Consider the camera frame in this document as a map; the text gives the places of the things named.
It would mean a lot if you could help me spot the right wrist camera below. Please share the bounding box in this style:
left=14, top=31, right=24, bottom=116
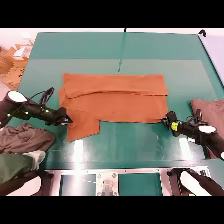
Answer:
left=191, top=108, right=204, bottom=125

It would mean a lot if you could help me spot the orange T-shirt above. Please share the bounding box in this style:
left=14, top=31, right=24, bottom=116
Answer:
left=58, top=72, right=170, bottom=143

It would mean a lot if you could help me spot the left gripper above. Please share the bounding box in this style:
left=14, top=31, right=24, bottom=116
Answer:
left=54, top=106, right=73, bottom=127

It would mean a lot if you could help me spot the silver frame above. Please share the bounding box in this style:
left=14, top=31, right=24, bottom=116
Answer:
left=42, top=167, right=215, bottom=197

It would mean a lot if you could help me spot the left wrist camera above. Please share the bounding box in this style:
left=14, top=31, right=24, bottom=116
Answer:
left=39, top=86, right=56, bottom=106

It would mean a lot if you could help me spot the green garment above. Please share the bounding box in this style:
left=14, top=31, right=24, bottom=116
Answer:
left=0, top=149, right=47, bottom=185

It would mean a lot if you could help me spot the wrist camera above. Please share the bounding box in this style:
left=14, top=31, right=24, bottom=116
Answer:
left=191, top=108, right=204, bottom=125
left=39, top=86, right=56, bottom=106

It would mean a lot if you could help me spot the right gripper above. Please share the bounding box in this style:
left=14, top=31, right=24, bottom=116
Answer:
left=163, top=111, right=184, bottom=137

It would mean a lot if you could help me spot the grey garment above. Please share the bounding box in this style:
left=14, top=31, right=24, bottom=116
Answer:
left=0, top=122, right=56, bottom=155

